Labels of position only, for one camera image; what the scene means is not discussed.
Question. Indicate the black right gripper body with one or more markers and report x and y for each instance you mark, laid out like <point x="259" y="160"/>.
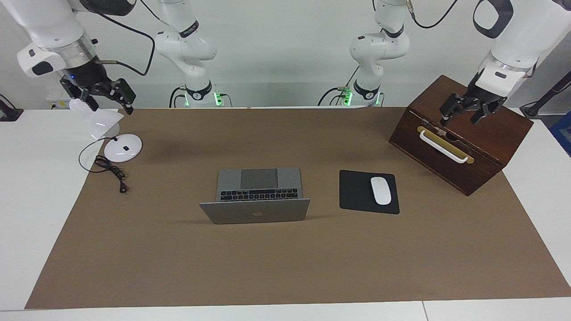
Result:
<point x="84" y="73"/>

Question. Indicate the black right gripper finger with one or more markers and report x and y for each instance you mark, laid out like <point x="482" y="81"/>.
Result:
<point x="80" y="92"/>
<point x="120" y="91"/>

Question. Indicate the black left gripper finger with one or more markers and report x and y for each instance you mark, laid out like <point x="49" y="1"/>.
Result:
<point x="455" y="104"/>
<point x="484" y="111"/>

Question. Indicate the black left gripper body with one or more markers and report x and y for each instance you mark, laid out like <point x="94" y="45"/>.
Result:
<point x="482" y="94"/>

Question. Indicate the silver grey laptop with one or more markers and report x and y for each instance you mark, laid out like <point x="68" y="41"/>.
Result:
<point x="254" y="211"/>

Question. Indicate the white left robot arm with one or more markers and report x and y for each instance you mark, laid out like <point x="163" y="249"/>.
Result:
<point x="522" y="40"/>

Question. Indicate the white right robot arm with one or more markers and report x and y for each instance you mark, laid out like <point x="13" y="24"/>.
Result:
<point x="49" y="26"/>

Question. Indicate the dark wooden box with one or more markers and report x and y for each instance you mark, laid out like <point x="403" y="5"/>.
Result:
<point x="504" y="129"/>

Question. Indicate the white power strip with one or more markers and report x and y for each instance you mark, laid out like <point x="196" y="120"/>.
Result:
<point x="52" y="99"/>

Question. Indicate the black tripod stand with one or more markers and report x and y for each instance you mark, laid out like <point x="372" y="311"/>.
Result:
<point x="535" y="108"/>

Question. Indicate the white desk lamp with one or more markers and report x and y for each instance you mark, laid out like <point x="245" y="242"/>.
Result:
<point x="122" y="149"/>

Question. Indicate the small black stand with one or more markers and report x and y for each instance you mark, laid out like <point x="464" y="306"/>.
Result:
<point x="9" y="113"/>

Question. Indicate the blue crate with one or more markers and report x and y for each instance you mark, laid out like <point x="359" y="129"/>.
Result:
<point x="563" y="133"/>

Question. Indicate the white computer mouse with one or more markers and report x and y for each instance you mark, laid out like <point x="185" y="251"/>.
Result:
<point x="381" y="191"/>

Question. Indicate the black mouse pad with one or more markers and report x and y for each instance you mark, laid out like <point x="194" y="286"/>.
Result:
<point x="357" y="191"/>

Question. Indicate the brown table mat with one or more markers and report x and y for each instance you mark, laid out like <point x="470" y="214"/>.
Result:
<point x="267" y="267"/>

